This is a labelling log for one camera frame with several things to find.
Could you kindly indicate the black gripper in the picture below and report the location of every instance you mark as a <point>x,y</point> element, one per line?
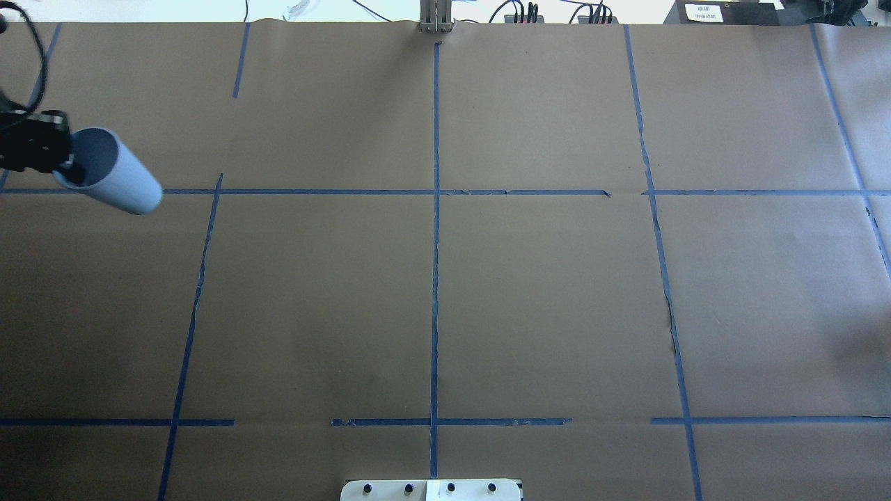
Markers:
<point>29,147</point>

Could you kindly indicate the blue ribbed cup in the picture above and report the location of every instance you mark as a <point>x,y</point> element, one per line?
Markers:
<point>103,168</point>

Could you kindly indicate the black power supply box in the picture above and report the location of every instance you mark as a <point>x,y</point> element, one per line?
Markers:
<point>733,13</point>

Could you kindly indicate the aluminium frame post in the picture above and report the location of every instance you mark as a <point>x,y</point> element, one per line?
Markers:
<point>436,16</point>

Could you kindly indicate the white pedestal column base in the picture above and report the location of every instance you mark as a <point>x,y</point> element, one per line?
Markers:
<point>433,489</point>

